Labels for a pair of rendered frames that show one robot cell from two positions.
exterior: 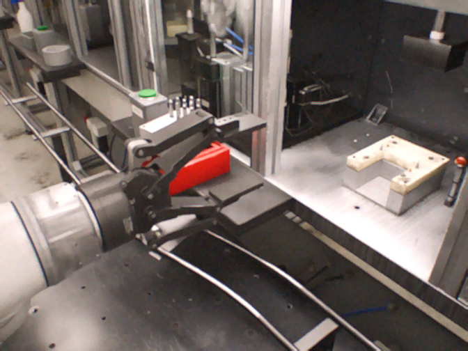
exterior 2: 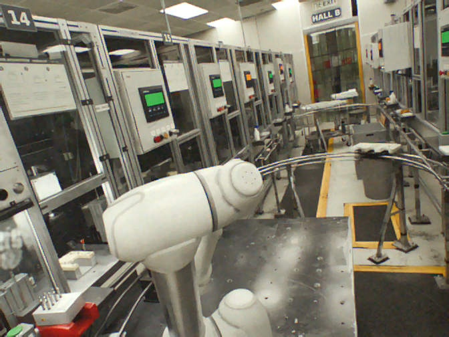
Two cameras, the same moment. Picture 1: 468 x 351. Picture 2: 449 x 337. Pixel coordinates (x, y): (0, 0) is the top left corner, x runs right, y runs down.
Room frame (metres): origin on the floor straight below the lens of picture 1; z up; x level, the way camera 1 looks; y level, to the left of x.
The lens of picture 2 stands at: (0.64, 1.27, 1.62)
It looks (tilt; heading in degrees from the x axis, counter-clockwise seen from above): 15 degrees down; 242
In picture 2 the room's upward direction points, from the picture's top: 12 degrees counter-clockwise
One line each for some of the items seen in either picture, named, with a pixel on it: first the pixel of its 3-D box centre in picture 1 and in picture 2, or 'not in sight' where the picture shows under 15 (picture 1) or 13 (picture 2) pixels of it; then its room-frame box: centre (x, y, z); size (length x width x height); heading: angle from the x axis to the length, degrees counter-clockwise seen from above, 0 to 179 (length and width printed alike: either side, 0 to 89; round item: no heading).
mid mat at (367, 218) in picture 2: not in sight; (372, 221); (-1.91, -0.59, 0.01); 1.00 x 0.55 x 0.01; 39
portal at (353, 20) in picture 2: not in sight; (335, 75); (-6.45, -4.65, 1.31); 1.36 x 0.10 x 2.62; 129
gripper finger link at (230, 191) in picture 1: (237, 187); not in sight; (0.45, 0.00, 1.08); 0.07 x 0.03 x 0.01; 129
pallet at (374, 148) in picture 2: not in sight; (374, 150); (-1.69, -0.35, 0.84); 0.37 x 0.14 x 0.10; 97
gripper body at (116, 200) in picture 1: (128, 203); not in sight; (0.36, 0.11, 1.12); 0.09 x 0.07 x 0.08; 129
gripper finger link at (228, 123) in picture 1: (219, 120); not in sight; (0.44, 0.02, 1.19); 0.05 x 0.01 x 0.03; 129
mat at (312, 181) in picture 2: not in sight; (314, 160); (-3.36, -2.72, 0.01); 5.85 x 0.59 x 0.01; 39
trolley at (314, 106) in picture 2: not in sight; (325, 124); (-4.23, -3.14, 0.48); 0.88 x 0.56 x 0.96; 147
